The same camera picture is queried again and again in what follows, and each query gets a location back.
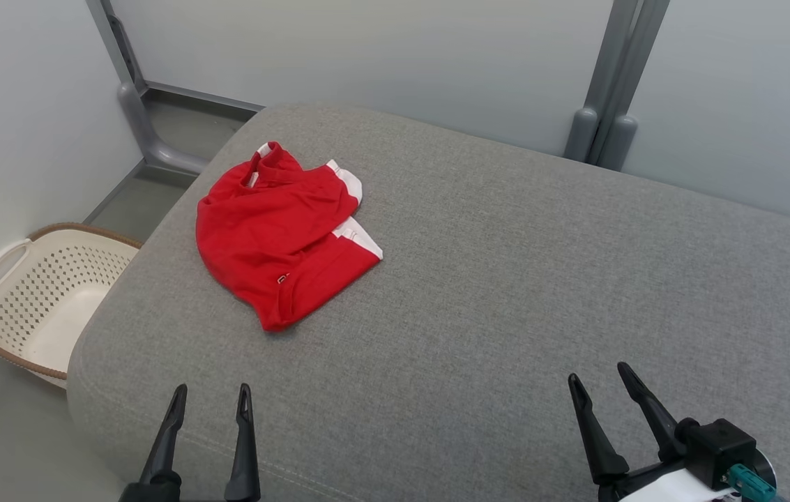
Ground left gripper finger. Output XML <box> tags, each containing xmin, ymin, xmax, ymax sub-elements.
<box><xmin>225</xmin><ymin>383</ymin><xmax>261</xmax><ymax>502</ymax></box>
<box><xmin>138</xmin><ymin>383</ymin><xmax>188</xmax><ymax>485</ymax></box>

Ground grey curved corner post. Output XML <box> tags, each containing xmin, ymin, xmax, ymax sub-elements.
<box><xmin>86</xmin><ymin>0</ymin><xmax>263</xmax><ymax>175</ymax></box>

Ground right cable with teal plug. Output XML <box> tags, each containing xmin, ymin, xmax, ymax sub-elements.
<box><xmin>728</xmin><ymin>464</ymin><xmax>786</xmax><ymax>502</ymax></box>

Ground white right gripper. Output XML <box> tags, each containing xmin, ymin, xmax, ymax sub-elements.
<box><xmin>568</xmin><ymin>361</ymin><xmax>744</xmax><ymax>502</ymax></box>

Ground red shorts with white trim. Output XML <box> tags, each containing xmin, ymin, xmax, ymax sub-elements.
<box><xmin>196</xmin><ymin>141</ymin><xmax>384</xmax><ymax>333</ymax></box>

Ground cream perforated laundry basket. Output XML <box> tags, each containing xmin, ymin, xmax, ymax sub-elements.
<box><xmin>0</xmin><ymin>222</ymin><xmax>144</xmax><ymax>389</ymax></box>

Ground grey double partition post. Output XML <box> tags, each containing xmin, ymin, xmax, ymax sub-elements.
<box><xmin>564</xmin><ymin>0</ymin><xmax>671</xmax><ymax>172</ymax></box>

